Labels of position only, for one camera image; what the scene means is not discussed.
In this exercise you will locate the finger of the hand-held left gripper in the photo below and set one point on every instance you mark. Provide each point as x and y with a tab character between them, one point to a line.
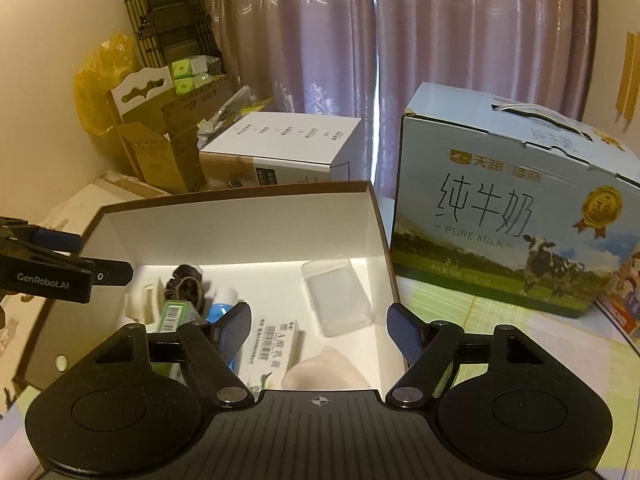
55	240
50	275

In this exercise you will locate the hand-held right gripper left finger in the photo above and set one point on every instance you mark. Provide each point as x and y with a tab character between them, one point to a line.
234	332

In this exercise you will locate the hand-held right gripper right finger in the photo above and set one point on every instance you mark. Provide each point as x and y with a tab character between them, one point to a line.
404	332

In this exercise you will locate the blue capped bottle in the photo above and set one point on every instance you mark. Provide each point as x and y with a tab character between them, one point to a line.
220	310

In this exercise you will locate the white medicine box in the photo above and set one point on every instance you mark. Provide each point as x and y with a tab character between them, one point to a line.
275	350

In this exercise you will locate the green toothpaste box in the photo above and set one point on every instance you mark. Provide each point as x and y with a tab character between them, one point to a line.
177	315

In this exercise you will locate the black scrunchie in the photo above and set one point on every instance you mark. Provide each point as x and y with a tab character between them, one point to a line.
186	285

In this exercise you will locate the clear plastic case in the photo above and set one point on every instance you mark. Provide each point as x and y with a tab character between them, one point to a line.
337	297

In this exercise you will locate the white knit cloth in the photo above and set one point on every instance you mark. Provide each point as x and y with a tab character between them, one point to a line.
325	370

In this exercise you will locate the white hair claw clip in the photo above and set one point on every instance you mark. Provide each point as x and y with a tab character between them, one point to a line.
142	305

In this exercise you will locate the brown storage box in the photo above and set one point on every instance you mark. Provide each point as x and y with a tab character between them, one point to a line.
240	225

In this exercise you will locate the flat cardboard sheet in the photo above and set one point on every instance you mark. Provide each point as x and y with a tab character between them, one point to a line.
85	200

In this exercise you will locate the brown cardboard box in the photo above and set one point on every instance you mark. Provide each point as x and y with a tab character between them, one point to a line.
150	145

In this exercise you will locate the green milk carton box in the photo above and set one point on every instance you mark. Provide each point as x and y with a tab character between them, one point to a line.
490	220

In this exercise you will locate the yellow plastic bag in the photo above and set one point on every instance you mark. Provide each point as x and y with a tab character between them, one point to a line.
100	90

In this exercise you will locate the white cardboard box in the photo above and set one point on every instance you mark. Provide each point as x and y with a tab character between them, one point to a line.
290	145

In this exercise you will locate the clear plastic bag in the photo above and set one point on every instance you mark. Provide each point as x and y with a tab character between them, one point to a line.
230	110

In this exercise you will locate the blue milk carton box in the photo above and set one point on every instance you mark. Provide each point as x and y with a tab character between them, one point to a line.
625	295

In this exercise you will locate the black folding cart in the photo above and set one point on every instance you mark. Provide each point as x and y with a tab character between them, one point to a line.
170	15

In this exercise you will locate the purple curtain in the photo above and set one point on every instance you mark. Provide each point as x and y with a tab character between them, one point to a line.
400	35

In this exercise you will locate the yellow wall strips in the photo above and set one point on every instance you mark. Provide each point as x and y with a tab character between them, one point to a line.
629	75

